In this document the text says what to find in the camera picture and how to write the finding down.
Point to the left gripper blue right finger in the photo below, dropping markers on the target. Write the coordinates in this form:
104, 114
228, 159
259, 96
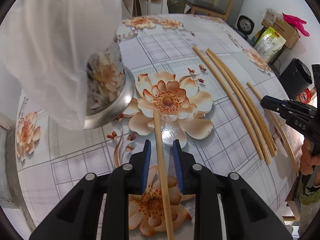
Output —
177, 153

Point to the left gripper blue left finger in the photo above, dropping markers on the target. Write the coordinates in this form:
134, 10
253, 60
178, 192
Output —
146, 156

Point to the lone wooden chopstick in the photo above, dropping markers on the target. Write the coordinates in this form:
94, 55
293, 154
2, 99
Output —
282, 137

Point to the person's right hand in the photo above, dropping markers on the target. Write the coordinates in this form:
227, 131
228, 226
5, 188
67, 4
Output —
307, 161

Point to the red detergent packet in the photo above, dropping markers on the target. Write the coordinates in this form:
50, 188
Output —
305, 96

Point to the black trash bin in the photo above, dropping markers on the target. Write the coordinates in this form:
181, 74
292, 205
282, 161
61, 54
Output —
295, 78

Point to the floral plastic tablecloth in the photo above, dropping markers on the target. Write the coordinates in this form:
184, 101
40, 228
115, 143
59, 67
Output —
167, 56

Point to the yellow white rice bag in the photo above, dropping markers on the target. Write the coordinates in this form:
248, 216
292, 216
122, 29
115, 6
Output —
269, 43

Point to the cardboard box on stand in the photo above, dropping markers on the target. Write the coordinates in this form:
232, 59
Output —
287, 31

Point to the pink plastic bag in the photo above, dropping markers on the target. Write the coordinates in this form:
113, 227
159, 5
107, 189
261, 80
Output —
296, 22

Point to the black rice cooker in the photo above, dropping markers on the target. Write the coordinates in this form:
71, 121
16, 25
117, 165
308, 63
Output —
244, 26

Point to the metal utensil holder with bag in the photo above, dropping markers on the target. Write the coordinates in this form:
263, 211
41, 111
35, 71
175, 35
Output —
66, 56

